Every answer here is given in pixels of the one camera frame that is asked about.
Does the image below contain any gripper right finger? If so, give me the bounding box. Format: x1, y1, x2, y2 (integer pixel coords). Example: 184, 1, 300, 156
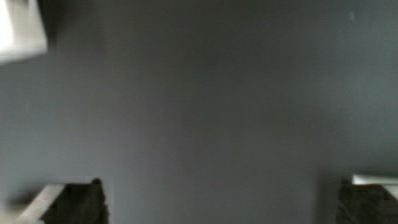
335, 174, 398, 224

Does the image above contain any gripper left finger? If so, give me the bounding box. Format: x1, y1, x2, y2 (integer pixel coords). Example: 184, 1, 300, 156
13, 178, 108, 224

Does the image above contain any white table leg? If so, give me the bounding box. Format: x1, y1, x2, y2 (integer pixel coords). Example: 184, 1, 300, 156
0, 0, 47, 65

